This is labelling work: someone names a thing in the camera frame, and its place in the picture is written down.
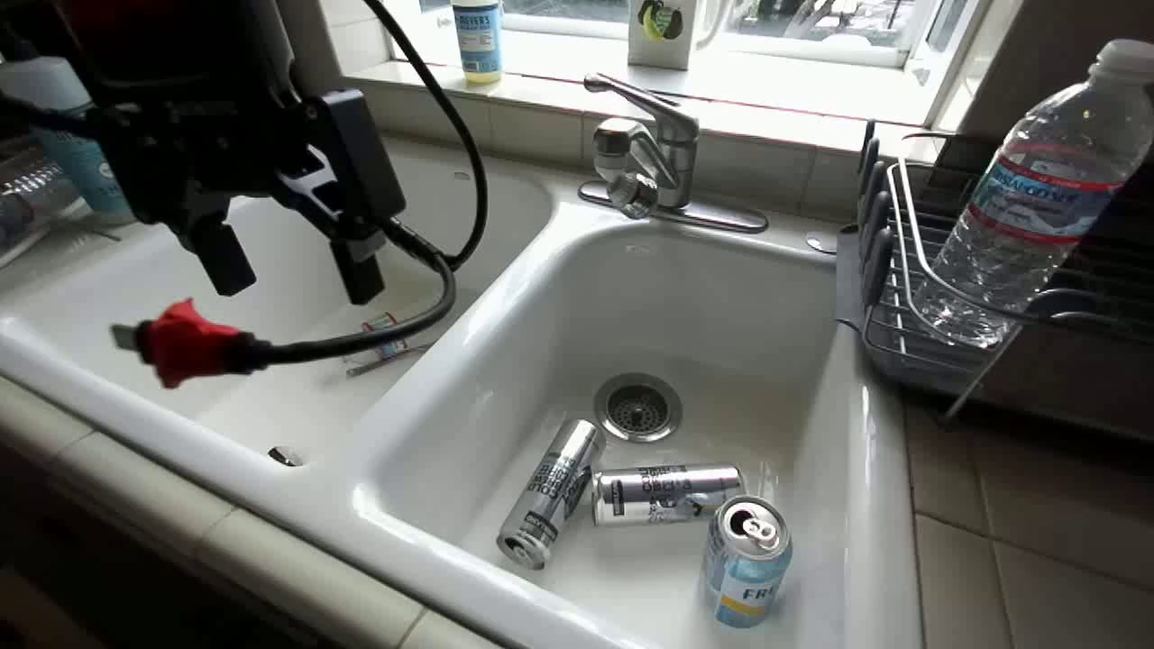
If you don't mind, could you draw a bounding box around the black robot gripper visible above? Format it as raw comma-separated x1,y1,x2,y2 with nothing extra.
45,0,405,308

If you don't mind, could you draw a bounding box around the clear plastic water bottle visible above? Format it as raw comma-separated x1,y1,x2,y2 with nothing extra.
913,39,1154,349

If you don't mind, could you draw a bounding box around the teal spray bottle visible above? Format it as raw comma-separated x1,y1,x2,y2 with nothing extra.
0,59,134,222

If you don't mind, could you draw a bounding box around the small tube in left basin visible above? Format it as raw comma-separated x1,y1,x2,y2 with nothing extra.
343,314,412,380

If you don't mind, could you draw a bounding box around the clear plastic container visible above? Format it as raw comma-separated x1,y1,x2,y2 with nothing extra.
0,136,85,268

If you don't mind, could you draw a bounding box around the blue label soap dispenser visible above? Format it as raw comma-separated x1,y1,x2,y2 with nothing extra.
452,0,501,87

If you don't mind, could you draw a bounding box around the chrome sink faucet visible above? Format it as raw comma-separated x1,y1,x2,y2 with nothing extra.
577,71,769,236

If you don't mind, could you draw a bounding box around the tall silver can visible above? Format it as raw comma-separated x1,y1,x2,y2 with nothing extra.
498,418,605,569

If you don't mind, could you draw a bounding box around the short silver can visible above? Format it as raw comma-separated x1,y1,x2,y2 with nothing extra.
591,466,742,528

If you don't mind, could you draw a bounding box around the white double basin sink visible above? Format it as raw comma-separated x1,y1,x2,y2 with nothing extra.
0,149,924,649

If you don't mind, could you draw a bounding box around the white mug with green design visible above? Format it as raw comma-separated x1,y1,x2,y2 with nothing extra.
628,0,694,71

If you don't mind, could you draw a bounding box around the upright blue white can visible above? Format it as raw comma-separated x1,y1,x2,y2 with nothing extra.
698,497,792,626

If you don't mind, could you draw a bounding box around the black cable with red plug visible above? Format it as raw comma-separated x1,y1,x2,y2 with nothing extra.
108,0,495,392

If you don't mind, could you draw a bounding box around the black wire dish rack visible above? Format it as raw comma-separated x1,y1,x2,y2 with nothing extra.
836,125,1154,442

